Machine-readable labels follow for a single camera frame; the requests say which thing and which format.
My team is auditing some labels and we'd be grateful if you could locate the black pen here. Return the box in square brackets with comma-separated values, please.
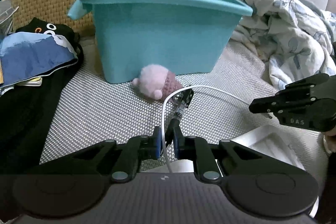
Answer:
[165, 89, 194, 148]

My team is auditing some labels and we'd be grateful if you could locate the white charging cable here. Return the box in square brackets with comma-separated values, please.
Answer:
[160, 85, 253, 173]

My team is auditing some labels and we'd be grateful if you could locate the person's right hand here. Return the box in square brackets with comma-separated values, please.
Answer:
[323, 127, 336, 155]

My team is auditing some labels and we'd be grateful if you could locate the white plastic bin lid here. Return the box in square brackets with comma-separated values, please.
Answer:
[167, 123, 320, 217]

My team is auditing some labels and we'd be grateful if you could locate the floral white blue quilt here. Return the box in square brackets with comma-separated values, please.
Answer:
[231, 0, 335, 90]

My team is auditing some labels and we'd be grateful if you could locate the black clothing pile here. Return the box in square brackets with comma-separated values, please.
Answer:
[1, 24, 84, 176]

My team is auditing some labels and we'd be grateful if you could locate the teal plastic storage bin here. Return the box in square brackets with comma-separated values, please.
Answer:
[68, 0, 253, 84]

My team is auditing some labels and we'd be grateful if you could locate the blue and white cloth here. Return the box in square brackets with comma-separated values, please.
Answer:
[1, 32, 78, 87]

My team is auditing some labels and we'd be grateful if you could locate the grey pillow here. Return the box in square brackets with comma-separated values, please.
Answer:
[0, 0, 19, 36]

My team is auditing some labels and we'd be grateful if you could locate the pink plush keychain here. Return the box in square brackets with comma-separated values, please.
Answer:
[131, 64, 183, 101]

